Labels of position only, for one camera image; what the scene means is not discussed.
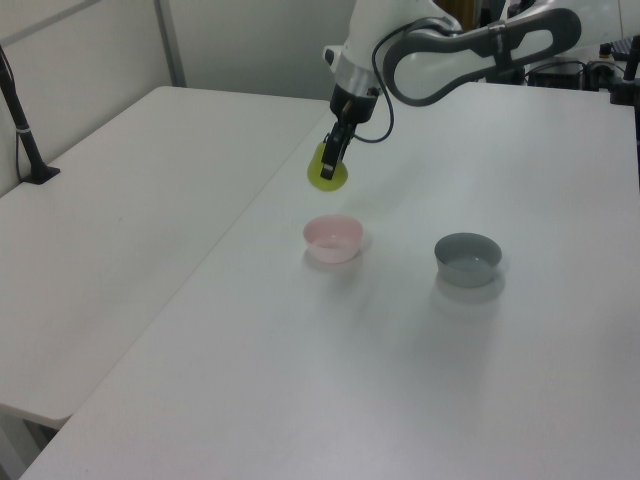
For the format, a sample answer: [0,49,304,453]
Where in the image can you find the black camera pole with foot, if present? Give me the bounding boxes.
[0,43,62,187]

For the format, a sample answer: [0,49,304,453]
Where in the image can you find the grey plastic bowl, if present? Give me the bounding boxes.
[433,231,504,289]

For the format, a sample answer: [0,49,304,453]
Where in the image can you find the green pear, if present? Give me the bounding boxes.
[305,140,350,193]

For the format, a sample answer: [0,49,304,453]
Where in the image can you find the pink plastic bowl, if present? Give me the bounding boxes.
[302,214,365,265]

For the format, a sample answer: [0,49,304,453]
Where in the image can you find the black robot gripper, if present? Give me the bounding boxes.
[318,83,378,182]

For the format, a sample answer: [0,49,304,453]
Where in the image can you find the black camera stand with clamp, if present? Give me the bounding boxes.
[606,18,640,107]

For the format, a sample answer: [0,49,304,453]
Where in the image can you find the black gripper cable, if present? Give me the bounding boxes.
[353,17,454,144]

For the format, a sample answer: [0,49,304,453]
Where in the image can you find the black electronics box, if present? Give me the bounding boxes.
[522,55,609,92]

